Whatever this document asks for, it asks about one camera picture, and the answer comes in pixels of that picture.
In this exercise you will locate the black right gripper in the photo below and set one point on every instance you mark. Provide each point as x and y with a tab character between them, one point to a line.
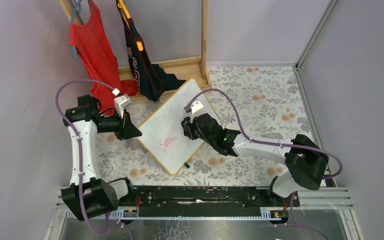
192	126

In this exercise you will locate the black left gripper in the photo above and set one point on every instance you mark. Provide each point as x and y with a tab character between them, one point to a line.
124	126

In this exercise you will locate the yellow framed whiteboard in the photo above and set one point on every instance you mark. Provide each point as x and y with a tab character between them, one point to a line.
162	132

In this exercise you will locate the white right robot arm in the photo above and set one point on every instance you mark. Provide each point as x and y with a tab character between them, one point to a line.
305	162

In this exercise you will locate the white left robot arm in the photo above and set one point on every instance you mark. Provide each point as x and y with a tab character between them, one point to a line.
88	195

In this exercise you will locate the navy blue shirt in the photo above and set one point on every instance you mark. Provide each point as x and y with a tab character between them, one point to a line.
151	79

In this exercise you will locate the wooden clothes rack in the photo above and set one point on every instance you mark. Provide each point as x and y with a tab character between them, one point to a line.
184	68

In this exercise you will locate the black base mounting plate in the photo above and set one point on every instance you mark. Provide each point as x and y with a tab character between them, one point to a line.
201	202

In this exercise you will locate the floral table mat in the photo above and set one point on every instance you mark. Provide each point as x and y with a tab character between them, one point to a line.
269	105

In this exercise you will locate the red tank top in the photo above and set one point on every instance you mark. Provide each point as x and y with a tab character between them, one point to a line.
95	52

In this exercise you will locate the yellow clothes hanger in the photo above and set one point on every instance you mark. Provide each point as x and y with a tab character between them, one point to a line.
123	10

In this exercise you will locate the teal clothes hanger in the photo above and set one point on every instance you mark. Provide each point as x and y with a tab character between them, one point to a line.
77	8

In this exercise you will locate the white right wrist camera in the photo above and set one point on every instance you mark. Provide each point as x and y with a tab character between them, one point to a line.
195	109

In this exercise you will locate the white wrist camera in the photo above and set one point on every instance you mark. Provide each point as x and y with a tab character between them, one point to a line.
121	101
195	109

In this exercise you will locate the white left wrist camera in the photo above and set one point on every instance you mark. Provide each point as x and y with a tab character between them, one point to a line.
121	101

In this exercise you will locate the aluminium frame rail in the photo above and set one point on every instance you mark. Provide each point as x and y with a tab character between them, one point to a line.
319	27

